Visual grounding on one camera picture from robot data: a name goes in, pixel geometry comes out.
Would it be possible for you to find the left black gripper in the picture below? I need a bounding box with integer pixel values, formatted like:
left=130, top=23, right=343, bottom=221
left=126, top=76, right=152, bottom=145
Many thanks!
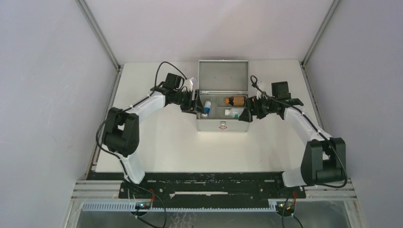
left=173, top=89, right=206, bottom=115

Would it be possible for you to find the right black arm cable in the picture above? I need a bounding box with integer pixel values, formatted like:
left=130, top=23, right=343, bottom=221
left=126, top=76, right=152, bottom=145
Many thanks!
left=250, top=75, right=348, bottom=189

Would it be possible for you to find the clear bottle white cap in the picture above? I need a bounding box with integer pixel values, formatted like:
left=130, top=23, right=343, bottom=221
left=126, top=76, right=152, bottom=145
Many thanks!
left=224, top=107, right=244, bottom=119

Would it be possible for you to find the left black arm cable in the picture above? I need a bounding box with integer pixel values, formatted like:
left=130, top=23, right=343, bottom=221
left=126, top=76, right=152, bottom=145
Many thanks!
left=95, top=61, right=189, bottom=190

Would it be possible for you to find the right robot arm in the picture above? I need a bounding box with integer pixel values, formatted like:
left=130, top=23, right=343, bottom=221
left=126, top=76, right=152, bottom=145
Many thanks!
left=239, top=76, right=348, bottom=198

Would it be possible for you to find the white bottle blue cap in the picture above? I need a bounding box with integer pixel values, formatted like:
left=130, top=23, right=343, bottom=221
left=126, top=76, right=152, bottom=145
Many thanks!
left=201, top=100, right=211, bottom=118

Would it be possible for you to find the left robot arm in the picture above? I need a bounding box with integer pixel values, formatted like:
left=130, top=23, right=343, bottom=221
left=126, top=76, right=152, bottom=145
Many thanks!
left=96, top=73, right=205, bottom=198

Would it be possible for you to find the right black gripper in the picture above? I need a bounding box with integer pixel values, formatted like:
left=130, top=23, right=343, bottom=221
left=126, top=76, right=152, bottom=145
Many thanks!
left=238, top=93, right=277, bottom=123

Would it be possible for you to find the grey metal medicine box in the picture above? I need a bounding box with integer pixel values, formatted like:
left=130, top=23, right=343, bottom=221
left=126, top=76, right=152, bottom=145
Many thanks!
left=196, top=60, right=249, bottom=133

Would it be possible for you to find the brown bottle orange cap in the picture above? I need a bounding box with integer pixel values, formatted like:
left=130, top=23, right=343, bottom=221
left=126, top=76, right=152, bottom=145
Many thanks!
left=224, top=96, right=245, bottom=107

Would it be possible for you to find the grey plastic divider tray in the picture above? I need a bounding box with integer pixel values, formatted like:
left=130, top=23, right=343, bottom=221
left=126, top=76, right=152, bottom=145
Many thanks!
left=197, top=95, right=247, bottom=119

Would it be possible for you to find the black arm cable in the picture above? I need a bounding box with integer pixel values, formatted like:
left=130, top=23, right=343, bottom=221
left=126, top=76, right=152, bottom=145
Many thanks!
left=95, top=61, right=189, bottom=190
left=250, top=75, right=348, bottom=189

